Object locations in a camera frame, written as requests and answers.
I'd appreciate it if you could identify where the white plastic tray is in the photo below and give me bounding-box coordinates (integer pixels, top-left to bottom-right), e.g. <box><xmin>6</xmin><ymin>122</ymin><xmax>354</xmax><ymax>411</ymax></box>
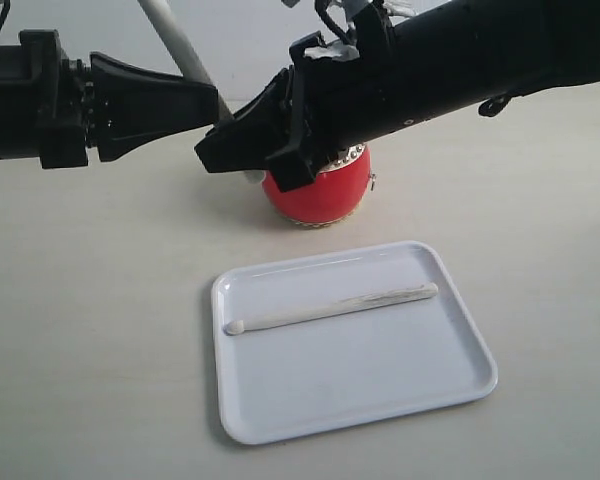
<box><xmin>210</xmin><ymin>241</ymin><xmax>498</xmax><ymax>445</ymax></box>

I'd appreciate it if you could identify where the white drumstick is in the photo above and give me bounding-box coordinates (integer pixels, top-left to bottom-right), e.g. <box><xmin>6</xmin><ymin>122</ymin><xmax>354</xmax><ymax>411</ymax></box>
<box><xmin>223</xmin><ymin>282</ymin><xmax>439</xmax><ymax>336</ymax></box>
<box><xmin>137</xmin><ymin>0</ymin><xmax>266</xmax><ymax>186</ymax></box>

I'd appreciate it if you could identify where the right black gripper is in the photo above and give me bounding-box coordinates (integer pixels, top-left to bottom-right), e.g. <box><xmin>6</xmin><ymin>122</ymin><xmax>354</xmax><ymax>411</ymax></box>
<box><xmin>194</xmin><ymin>32</ymin><xmax>366</xmax><ymax>192</ymax></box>

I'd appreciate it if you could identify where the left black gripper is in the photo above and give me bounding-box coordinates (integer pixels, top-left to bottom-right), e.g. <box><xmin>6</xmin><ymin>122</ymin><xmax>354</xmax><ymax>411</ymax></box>
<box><xmin>19</xmin><ymin>30</ymin><xmax>218</xmax><ymax>170</ymax></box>

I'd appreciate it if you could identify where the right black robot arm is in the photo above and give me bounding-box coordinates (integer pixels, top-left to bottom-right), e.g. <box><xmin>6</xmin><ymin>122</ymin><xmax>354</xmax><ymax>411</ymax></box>
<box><xmin>195</xmin><ymin>1</ymin><xmax>600</xmax><ymax>192</ymax></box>

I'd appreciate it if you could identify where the small red drum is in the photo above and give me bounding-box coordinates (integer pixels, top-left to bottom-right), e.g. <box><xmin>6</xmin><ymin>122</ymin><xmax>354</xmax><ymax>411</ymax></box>
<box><xmin>261</xmin><ymin>144</ymin><xmax>375</xmax><ymax>228</ymax></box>

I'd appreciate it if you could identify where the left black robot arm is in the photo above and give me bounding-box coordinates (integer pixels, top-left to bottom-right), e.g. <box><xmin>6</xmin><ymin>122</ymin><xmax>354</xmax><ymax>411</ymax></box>
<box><xmin>0</xmin><ymin>30</ymin><xmax>219</xmax><ymax>169</ymax></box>

